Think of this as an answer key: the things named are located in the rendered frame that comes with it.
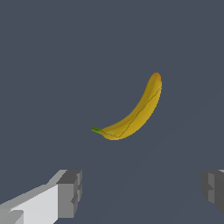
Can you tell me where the yellow banana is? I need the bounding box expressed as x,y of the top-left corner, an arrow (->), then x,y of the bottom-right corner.
91,72 -> 163,141

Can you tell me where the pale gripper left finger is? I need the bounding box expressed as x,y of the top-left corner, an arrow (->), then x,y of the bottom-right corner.
0,169 -> 83,224

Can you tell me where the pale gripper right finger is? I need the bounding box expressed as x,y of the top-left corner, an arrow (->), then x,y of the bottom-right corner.
199,169 -> 224,216

